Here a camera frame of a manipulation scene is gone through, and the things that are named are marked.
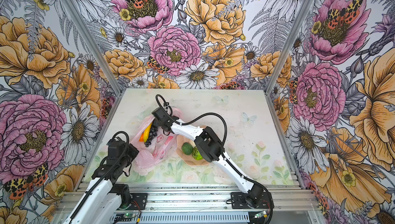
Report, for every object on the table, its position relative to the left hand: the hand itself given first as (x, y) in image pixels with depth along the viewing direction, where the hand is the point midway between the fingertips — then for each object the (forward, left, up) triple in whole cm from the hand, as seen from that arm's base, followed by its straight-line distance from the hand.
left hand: (137, 152), depth 85 cm
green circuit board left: (-28, 0, -6) cm, 28 cm away
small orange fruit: (+9, 0, -1) cm, 9 cm away
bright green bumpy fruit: (-2, -32, +1) cm, 32 cm away
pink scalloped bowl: (-3, -28, -2) cm, 28 cm away
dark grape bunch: (+12, -6, -2) cm, 14 cm away
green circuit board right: (-28, -62, -5) cm, 68 cm away
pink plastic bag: (0, -14, +3) cm, 14 cm away
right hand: (+22, -9, -3) cm, 24 cm away
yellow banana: (+12, -3, +1) cm, 12 cm away
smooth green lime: (+1, -27, +1) cm, 27 cm away
